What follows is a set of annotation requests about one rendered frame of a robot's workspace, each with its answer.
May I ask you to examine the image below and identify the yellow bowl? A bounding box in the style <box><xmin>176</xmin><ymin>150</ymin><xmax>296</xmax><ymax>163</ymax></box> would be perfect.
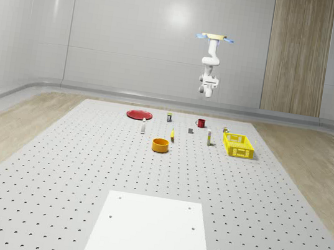
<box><xmin>151</xmin><ymin>137</ymin><xmax>171</xmax><ymax>155</ymax></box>

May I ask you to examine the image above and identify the yellow white carton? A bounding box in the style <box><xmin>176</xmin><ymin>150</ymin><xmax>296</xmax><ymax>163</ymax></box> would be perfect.
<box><xmin>205</xmin><ymin>127</ymin><xmax>214</xmax><ymax>147</ymax></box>

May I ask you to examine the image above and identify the drone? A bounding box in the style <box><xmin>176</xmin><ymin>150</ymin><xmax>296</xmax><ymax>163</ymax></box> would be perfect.
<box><xmin>195</xmin><ymin>31</ymin><xmax>235</xmax><ymax>45</ymax></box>

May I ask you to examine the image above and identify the yellow basket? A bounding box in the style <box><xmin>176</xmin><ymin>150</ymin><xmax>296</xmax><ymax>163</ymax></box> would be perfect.
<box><xmin>219</xmin><ymin>132</ymin><xmax>257</xmax><ymax>160</ymax></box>

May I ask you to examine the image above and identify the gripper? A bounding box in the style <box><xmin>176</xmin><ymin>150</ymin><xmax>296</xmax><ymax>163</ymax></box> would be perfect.
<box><xmin>202</xmin><ymin>73</ymin><xmax>221</xmax><ymax>90</ymax></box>

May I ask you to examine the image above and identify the red plate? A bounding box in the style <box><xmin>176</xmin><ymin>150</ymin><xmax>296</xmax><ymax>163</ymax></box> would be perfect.
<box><xmin>125</xmin><ymin>108</ymin><xmax>154</xmax><ymax>123</ymax></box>

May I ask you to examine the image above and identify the white board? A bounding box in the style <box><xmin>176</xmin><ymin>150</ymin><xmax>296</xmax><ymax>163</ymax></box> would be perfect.
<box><xmin>80</xmin><ymin>187</ymin><xmax>223</xmax><ymax>250</ymax></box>

